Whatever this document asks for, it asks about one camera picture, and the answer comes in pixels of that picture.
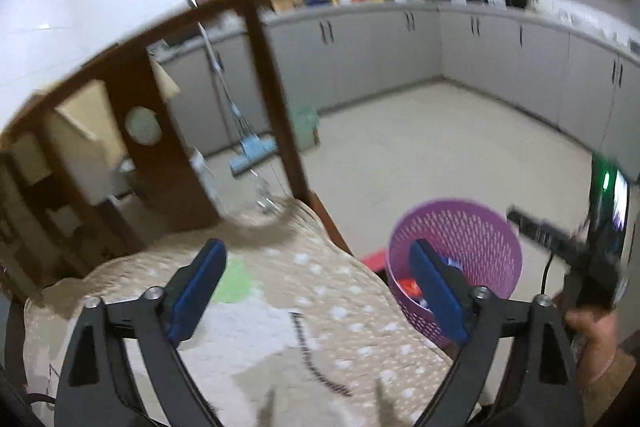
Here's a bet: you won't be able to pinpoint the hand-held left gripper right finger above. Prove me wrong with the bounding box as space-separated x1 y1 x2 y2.
409 239 586 427

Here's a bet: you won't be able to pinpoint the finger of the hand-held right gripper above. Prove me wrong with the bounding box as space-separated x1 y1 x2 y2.
506 205 592 264

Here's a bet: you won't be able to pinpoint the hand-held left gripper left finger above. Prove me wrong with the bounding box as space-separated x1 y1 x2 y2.
54 238 227 427

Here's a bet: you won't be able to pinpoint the red cigarette pack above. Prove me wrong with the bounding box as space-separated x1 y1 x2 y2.
397 277 427 304

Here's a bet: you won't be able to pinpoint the purple plastic basket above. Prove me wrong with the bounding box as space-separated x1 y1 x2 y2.
387 199 524 349

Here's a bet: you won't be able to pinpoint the person's right forearm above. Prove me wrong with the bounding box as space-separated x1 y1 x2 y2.
580 347 640 427

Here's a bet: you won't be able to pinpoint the person's right hand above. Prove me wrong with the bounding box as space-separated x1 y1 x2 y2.
566 308 622 386

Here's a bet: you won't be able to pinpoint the beige quilted blanket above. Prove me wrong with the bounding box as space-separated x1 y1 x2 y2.
22 196 482 427

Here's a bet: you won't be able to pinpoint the wooden chair with round hole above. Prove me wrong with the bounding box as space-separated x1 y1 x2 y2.
0 0 353 303

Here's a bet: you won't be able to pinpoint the blue flat mop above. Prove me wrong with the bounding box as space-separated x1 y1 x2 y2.
196 21 279 180

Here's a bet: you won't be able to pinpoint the grey kitchen cabinets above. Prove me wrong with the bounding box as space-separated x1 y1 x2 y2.
150 0 640 188

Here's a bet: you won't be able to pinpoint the bin with green bag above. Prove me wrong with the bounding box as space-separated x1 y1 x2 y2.
290 107 321 151

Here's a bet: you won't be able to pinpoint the black cable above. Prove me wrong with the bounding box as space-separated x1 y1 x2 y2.
541 251 557 297

